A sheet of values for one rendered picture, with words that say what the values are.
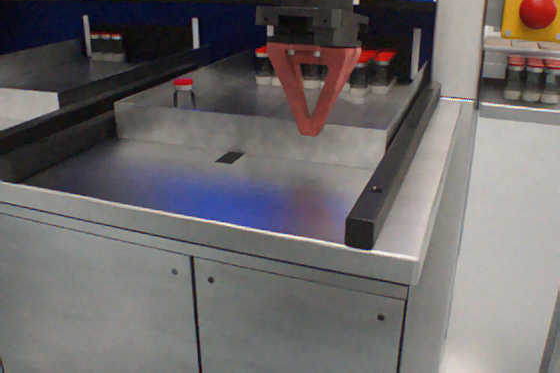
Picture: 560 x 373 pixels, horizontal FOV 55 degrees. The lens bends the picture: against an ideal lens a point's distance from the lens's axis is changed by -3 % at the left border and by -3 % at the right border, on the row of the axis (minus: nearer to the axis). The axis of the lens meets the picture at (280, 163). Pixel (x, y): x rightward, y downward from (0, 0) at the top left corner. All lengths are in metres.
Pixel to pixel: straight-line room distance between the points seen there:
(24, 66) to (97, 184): 0.51
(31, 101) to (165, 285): 0.48
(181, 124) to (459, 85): 0.35
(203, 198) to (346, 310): 0.50
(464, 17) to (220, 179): 0.38
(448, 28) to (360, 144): 0.28
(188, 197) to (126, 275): 0.64
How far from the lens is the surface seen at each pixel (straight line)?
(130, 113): 0.54
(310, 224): 0.37
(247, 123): 0.48
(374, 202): 0.35
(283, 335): 0.94
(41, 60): 0.96
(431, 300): 0.83
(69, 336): 1.24
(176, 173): 0.45
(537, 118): 0.72
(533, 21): 0.66
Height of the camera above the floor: 1.05
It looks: 21 degrees down
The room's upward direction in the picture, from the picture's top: straight up
